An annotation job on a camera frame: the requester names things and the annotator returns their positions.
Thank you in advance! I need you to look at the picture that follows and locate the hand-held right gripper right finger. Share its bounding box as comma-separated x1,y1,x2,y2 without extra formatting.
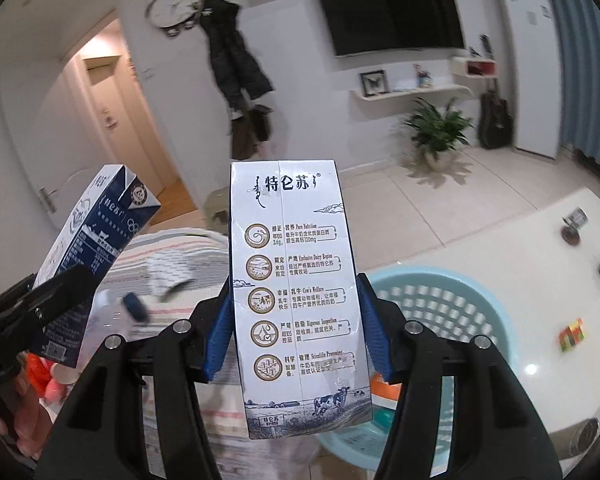
355,272,563,480

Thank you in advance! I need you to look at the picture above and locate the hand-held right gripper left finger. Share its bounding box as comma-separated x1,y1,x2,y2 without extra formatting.
34,282,241,480

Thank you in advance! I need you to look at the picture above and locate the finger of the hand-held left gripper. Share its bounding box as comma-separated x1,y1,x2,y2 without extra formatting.
0,264,101,356

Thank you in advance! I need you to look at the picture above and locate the light blue plastic basket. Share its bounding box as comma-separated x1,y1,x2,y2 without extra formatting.
312,266,513,476

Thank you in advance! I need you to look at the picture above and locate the clear plastic bottle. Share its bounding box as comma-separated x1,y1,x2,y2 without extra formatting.
87,290,151,346

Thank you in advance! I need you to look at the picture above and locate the white blue milk carton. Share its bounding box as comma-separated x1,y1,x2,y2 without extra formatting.
32,163,162,367
230,159,373,440

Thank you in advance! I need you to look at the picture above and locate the person's left hand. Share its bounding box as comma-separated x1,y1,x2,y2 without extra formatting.
0,352,61,458

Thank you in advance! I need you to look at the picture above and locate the orange packet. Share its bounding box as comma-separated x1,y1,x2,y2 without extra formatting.
372,374,406,402

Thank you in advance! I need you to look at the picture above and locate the striped woven blanket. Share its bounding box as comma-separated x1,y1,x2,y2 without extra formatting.
45,227,331,480

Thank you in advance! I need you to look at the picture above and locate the small grey stool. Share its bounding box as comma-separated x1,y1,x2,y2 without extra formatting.
205,189,231,233

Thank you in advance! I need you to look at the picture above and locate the white room door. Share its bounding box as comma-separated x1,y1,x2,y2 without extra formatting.
0,25,111,301

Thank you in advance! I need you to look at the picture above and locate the white hallway door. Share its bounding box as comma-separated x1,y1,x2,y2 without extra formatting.
85,62,146,181

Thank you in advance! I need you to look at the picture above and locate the colourful puzzle cube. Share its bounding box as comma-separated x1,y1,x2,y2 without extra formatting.
559,317,586,353

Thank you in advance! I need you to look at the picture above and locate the brown handbag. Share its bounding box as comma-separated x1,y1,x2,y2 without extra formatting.
230,110,258,160

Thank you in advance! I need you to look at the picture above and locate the potted green plant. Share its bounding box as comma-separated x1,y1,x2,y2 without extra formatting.
402,97,476,168

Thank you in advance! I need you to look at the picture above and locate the black handbag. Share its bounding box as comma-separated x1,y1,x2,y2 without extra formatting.
250,105,273,143

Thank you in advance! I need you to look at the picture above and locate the small dark gadget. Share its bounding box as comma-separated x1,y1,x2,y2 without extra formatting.
560,207,588,246

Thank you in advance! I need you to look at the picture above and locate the round metal object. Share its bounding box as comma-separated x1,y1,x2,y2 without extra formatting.
570,417,600,458

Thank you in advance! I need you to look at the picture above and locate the black acoustic guitar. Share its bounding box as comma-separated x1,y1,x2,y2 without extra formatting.
479,76,513,150

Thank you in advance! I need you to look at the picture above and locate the framed butterfly picture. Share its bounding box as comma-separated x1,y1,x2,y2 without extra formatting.
360,70,391,97

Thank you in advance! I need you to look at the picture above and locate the black padded coat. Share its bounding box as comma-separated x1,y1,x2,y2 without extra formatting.
200,0,275,111

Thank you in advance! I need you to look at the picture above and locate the white red box shelf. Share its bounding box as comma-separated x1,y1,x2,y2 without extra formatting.
451,55,496,78

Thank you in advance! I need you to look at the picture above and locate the white standing air conditioner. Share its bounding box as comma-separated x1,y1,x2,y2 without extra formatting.
492,0,563,161

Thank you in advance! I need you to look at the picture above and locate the blue white curtain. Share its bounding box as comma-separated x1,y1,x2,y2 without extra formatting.
517,0,600,191

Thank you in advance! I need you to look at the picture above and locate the white wavy wall shelf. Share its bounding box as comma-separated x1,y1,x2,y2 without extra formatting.
350,84,473,103

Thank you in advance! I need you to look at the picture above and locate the panda wall clock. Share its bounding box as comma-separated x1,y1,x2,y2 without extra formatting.
146,0,203,36

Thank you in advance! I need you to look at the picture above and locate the black wall television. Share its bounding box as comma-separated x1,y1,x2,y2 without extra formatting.
312,0,466,58

